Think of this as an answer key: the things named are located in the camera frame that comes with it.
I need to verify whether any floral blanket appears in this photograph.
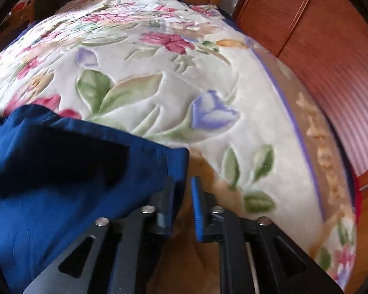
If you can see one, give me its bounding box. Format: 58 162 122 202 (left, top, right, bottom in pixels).
0 0 358 291

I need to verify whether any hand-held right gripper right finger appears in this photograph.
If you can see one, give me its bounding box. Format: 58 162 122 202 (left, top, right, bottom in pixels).
190 177 344 294

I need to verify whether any wooden slatted wardrobe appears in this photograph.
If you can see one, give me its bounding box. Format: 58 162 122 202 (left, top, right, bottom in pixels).
231 0 368 187

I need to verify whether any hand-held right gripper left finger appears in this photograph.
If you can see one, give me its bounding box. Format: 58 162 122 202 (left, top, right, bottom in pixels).
23 176 176 294

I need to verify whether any blue suit jacket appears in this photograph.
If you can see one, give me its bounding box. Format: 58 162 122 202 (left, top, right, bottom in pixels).
0 99 191 294

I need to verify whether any navy bed sheet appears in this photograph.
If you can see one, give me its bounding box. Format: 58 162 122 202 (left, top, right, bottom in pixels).
218 8 252 42

